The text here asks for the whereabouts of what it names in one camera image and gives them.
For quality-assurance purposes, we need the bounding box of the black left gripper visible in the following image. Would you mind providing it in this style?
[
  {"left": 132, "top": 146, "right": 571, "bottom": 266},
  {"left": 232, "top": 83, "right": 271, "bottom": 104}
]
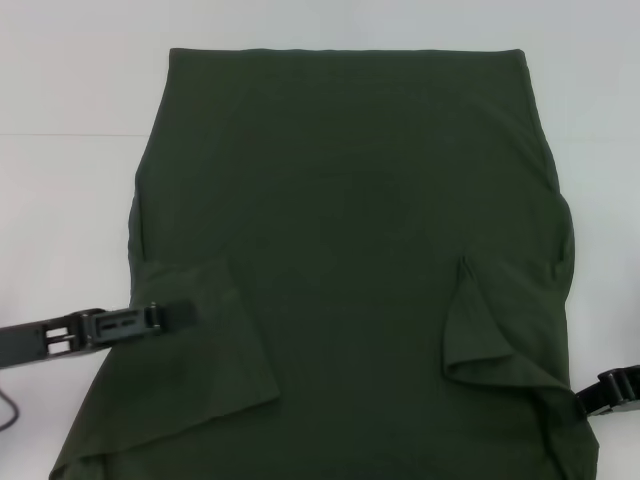
[{"left": 0, "top": 298, "right": 200, "bottom": 372}]

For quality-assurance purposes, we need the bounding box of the dark green t-shirt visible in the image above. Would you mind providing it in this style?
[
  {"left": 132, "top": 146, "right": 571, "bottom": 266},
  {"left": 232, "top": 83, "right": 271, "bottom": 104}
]
[{"left": 47, "top": 47, "right": 601, "bottom": 480}]

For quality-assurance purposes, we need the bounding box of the thin left arm cable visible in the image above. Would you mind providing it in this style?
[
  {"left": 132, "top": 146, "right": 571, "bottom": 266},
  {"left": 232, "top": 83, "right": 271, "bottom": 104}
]
[{"left": 0, "top": 389, "right": 22, "bottom": 433}]

